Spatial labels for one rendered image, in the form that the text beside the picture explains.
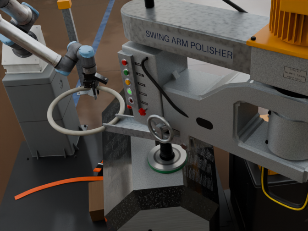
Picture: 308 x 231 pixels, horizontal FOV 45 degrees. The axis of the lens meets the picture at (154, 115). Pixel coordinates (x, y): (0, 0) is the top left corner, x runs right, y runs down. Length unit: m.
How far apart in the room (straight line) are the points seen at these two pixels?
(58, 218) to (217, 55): 2.09
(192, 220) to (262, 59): 1.06
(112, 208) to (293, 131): 1.08
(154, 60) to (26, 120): 2.04
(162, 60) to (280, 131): 0.56
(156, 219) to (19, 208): 1.56
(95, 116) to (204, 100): 2.59
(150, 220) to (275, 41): 1.17
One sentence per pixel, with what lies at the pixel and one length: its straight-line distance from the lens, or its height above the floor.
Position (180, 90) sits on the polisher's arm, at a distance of 1.59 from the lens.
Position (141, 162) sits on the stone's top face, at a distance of 2.09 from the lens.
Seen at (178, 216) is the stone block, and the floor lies 0.72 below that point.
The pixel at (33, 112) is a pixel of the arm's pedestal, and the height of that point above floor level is 0.51.
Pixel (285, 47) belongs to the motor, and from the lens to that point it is 1.19.
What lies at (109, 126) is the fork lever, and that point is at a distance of 2.20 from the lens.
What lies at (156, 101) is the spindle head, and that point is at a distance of 1.69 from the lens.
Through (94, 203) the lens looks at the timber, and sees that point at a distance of 2.92.
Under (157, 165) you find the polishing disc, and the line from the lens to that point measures 2.02.
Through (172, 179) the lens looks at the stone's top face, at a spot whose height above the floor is 0.85.
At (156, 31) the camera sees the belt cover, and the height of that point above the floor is 1.68.
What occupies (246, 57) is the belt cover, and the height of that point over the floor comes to 1.67.
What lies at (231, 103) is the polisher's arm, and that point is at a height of 1.45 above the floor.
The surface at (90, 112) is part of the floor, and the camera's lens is 4.06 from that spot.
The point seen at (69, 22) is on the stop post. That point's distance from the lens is 4.07.
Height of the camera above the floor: 2.28
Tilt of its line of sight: 36 degrees down
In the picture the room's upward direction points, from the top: 8 degrees counter-clockwise
